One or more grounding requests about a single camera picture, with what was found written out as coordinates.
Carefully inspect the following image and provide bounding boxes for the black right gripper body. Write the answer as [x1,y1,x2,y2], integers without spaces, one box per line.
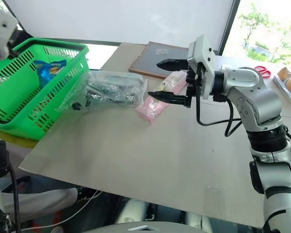
[184,60,205,109]

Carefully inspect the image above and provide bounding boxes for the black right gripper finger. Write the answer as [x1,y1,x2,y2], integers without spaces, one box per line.
[147,91,187,106]
[156,58,189,72]

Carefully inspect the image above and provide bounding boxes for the green plastic basket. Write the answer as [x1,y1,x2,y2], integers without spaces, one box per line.
[0,37,90,141]

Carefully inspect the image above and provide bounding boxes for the pink snack package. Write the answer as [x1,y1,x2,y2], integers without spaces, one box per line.
[135,71,188,125]

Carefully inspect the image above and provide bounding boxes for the wooden framed dark slate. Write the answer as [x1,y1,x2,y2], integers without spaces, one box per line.
[128,41,190,80]

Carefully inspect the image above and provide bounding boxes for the clear bag with black parts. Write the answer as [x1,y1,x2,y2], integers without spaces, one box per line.
[55,70,149,114]

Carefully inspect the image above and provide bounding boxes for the red scissors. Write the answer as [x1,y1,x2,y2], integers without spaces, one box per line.
[254,65,273,79]

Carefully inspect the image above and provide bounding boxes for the clear packed bread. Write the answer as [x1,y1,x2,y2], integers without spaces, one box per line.
[273,67,291,102]

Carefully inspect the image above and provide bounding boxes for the blue snack bag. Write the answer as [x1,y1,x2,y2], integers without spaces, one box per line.
[33,60,67,89]

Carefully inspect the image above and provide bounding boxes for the yellow-green mat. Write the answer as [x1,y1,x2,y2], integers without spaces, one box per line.
[0,130,40,149]

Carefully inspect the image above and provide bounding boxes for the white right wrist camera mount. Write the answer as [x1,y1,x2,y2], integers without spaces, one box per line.
[187,34,216,100]

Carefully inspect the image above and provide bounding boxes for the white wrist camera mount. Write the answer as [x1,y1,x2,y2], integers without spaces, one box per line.
[0,4,19,59]
[187,34,216,100]

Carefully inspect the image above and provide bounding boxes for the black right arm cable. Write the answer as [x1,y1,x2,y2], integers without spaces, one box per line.
[195,62,243,138]

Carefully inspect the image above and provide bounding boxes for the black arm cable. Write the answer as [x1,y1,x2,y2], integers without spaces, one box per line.
[4,155,22,233]
[195,62,243,138]

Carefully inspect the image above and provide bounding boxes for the white panel with black frame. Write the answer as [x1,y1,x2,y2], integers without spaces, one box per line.
[1,0,241,55]

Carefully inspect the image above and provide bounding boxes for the thin white cable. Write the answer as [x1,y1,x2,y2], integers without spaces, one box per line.
[21,189,103,232]

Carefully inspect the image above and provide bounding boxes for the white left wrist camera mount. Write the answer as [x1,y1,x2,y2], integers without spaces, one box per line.
[0,4,19,59]

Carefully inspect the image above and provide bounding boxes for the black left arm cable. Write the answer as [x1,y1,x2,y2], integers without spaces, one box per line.
[4,155,22,233]

